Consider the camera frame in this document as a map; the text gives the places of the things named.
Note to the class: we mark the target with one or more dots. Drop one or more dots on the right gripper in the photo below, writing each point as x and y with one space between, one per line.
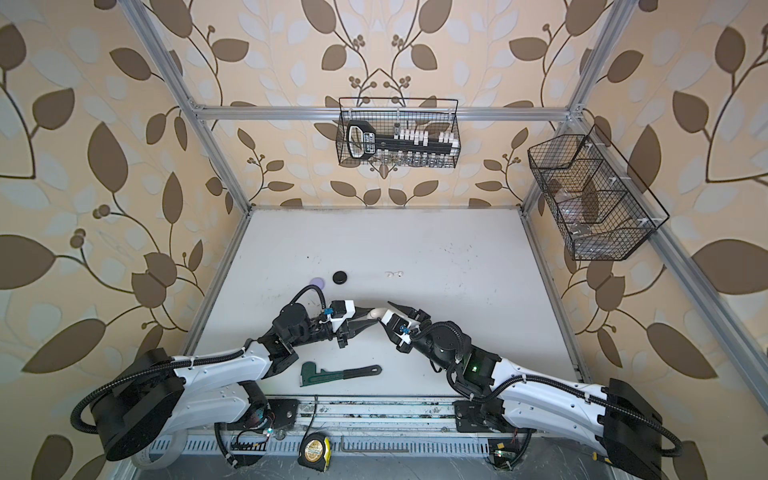
422 315

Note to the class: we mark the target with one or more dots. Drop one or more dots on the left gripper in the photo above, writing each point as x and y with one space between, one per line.
354 329

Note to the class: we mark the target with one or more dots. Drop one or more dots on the black round earbud case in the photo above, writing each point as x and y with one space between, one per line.
340 277

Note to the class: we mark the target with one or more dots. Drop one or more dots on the purple earbud case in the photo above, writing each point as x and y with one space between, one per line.
317 281

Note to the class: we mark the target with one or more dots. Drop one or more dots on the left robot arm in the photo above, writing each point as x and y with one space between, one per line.
161 394

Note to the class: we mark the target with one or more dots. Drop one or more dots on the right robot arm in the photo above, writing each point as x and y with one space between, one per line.
615 420

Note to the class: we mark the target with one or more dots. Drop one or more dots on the green pipe wrench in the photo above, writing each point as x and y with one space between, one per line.
311 375

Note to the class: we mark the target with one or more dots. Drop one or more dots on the yellow black tape measure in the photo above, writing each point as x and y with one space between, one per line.
315 452

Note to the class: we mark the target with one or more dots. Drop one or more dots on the clear tape roll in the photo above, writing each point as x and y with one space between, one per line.
162 453

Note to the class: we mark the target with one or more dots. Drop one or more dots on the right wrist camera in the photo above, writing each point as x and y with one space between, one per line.
403 342

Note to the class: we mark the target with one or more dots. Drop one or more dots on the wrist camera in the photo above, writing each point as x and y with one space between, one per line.
403 342
339 312

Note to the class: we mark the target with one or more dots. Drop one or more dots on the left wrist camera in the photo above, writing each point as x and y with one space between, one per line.
339 312

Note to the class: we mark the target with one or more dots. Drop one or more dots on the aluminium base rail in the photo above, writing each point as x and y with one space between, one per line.
418 427

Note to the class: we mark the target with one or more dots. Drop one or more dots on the back wire basket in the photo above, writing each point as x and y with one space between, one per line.
432 113

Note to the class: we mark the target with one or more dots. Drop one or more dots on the side wire basket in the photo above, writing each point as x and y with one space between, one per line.
604 211

